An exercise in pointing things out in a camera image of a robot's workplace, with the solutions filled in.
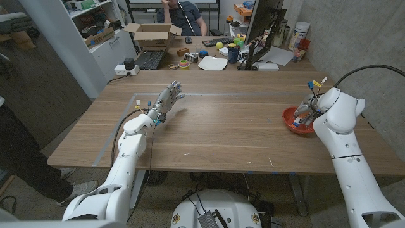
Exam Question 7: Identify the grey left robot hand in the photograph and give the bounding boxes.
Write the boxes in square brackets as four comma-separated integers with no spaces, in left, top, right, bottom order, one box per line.
[147,80,185,125]

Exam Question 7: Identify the operator left gloved hand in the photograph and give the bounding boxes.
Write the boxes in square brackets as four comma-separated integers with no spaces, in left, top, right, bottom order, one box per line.
[0,12,35,35]

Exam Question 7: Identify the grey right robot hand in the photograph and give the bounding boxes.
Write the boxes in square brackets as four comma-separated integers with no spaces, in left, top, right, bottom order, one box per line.
[292,93,325,127]

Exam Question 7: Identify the orange capped glue stick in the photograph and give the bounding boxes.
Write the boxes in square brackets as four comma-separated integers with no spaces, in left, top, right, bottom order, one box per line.
[292,114,309,127]

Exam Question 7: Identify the red bowl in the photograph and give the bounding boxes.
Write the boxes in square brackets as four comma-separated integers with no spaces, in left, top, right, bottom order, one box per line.
[282,106,317,135]

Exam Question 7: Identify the black laptop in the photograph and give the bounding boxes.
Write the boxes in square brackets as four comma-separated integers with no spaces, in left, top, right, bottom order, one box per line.
[135,33,177,70]

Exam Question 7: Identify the white power strip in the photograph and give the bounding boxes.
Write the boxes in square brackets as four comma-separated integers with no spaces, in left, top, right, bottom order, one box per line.
[114,64,140,76]

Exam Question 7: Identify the flat white box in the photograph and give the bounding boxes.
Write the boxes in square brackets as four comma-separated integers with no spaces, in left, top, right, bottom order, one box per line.
[256,62,280,72]

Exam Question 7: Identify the white paper sheet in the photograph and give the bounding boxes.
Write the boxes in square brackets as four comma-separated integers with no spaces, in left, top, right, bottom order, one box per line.
[258,46,294,67]

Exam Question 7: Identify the white plate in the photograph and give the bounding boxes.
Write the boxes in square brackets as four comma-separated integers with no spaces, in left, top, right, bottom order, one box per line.
[197,55,228,72]

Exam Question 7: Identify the open cardboard box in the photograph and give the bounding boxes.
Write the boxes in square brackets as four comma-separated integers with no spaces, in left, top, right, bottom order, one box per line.
[123,22,183,51]

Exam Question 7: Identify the white shelf cabinet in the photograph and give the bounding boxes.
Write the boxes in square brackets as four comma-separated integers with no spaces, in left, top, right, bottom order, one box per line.
[18,0,139,98]

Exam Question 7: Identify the white cylindrical canister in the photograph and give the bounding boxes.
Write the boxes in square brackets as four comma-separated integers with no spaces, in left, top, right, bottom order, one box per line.
[287,21,311,51]

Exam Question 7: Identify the black round floor stand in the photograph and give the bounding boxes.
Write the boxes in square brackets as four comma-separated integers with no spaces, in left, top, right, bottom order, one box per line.
[144,170,168,187]

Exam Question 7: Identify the black keyboard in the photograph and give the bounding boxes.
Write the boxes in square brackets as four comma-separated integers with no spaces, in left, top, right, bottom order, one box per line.
[202,37,235,48]

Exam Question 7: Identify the dark blue mug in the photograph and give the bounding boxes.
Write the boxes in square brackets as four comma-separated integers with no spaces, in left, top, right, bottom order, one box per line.
[227,47,242,65]

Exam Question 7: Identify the brown cardboard shelf box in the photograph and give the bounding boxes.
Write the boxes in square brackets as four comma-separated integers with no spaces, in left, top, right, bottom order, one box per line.
[84,27,116,49]

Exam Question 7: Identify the seated person dark shirt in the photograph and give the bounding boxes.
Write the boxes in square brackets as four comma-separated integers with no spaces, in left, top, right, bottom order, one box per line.
[156,0,208,37]

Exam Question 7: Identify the black computer monitor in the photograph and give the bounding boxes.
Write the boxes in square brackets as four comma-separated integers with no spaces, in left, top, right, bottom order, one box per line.
[237,0,287,71]

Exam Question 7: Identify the orange storage box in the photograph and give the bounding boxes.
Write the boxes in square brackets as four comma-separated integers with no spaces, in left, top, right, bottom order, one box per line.
[233,2,254,17]

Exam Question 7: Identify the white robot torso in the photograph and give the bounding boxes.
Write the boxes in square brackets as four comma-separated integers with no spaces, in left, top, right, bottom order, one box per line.
[170,189,263,228]

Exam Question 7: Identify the grey finned device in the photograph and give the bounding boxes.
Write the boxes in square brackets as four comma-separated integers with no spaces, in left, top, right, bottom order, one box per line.
[197,210,220,228]

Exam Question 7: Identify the standing person black trousers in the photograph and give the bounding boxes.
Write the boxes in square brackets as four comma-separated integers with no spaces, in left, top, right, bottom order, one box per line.
[0,96,99,207]

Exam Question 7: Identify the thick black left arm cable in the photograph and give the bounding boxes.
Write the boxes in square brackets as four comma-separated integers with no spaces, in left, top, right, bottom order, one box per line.
[109,108,149,167]

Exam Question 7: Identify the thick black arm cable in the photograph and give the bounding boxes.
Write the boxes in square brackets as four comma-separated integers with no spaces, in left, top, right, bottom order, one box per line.
[333,64,405,89]
[109,108,149,167]

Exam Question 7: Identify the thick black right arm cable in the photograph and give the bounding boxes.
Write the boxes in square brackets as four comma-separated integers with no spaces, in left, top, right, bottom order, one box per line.
[333,64,405,89]

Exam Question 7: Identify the black floor cable loop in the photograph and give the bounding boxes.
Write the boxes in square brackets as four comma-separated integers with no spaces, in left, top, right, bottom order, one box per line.
[0,195,17,219]

